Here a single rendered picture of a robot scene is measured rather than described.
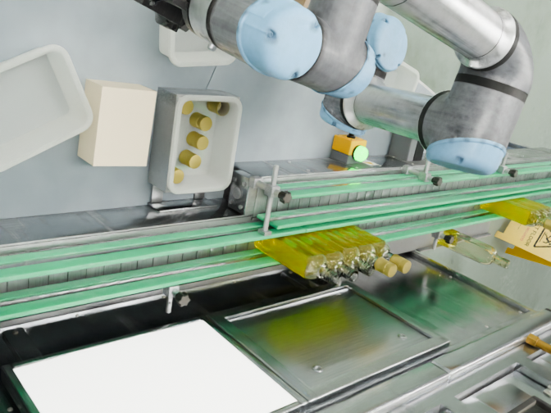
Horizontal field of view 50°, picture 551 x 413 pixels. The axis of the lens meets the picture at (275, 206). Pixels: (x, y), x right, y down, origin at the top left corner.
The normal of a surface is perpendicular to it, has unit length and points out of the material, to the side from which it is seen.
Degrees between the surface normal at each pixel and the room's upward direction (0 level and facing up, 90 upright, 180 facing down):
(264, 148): 0
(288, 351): 90
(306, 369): 90
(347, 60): 1
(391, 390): 90
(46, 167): 0
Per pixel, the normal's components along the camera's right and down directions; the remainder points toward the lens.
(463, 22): 0.46, 0.70
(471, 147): -0.25, 0.14
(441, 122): -0.91, -0.18
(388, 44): 0.66, 0.22
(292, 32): 0.59, 0.46
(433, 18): 0.22, 0.91
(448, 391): 0.17, -0.93
